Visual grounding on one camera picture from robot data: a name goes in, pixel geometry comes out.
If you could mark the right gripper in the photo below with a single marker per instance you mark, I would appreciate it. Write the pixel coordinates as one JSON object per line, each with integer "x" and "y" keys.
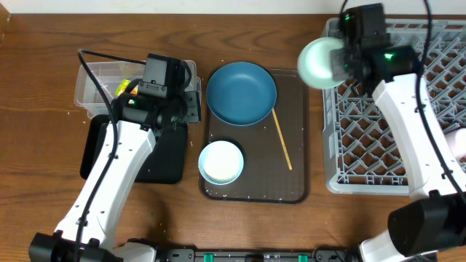
{"x": 340, "y": 73}

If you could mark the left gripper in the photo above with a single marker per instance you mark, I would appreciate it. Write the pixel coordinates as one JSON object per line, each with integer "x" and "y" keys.
{"x": 193, "y": 106}

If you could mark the yellow snack wrapper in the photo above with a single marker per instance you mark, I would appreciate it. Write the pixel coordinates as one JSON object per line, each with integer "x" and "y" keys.
{"x": 123, "y": 87}

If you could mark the mint green bowl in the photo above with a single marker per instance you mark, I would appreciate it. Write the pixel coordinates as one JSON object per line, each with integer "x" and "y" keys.
{"x": 314, "y": 63}

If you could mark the dark blue plate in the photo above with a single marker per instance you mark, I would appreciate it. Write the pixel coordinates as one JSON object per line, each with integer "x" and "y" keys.
{"x": 241, "y": 93}

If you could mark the light blue bowl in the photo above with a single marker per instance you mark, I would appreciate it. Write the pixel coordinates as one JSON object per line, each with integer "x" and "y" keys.
{"x": 221, "y": 162}

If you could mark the wooden chopstick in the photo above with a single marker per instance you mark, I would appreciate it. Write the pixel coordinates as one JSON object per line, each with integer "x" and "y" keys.
{"x": 282, "y": 141}

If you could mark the pink cup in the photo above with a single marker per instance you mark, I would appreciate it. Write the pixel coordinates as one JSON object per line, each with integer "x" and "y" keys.
{"x": 457, "y": 143}

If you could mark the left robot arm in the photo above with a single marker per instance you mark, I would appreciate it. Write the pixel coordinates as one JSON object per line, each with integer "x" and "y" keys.
{"x": 146, "y": 135}

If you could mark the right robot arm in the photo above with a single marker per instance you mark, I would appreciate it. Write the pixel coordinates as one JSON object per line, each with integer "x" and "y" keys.
{"x": 393, "y": 77}

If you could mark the grey dishwasher rack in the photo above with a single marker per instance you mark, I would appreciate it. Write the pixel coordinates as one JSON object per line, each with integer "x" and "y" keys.
{"x": 360, "y": 156}

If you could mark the clear plastic bin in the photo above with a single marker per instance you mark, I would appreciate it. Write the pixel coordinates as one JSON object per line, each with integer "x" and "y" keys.
{"x": 100, "y": 81}

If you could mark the black plastic tray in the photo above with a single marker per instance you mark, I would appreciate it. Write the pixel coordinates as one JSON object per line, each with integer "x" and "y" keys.
{"x": 164, "y": 165}

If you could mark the brown serving tray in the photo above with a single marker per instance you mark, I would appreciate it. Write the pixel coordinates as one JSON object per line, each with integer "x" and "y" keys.
{"x": 265, "y": 176}

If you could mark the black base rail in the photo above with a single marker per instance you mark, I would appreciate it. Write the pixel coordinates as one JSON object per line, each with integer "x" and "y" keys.
{"x": 316, "y": 255}

